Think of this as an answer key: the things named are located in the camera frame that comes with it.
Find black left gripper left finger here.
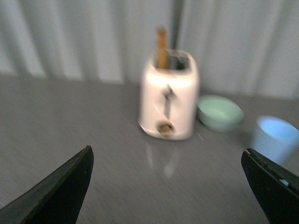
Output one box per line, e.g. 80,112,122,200
0,146,94,224

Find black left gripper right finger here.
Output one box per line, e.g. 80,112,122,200
241,148,299,224

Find blue cup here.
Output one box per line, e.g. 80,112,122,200
250,115,299,165

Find green bowl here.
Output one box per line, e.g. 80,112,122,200
197,95,244,133

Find white toaster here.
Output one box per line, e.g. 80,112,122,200
138,49,200,140

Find toast slice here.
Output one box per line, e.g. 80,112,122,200
157,26,168,69

